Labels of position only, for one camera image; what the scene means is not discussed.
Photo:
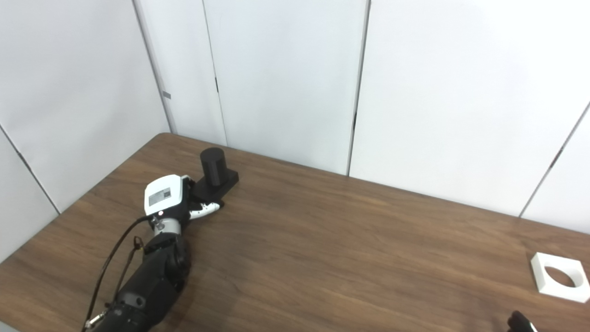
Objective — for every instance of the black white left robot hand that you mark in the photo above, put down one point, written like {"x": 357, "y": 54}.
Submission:
{"x": 163, "y": 196}

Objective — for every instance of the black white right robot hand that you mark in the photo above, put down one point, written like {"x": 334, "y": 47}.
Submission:
{"x": 520, "y": 323}

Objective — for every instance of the silver left forearm plug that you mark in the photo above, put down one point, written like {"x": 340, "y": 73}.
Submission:
{"x": 94, "y": 320}

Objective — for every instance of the white square piece with hole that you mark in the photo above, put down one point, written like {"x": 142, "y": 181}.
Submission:
{"x": 541, "y": 276}

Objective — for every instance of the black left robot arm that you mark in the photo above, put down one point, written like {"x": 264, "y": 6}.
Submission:
{"x": 154, "y": 281}

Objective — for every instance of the black peg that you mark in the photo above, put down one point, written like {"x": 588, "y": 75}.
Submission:
{"x": 213, "y": 168}

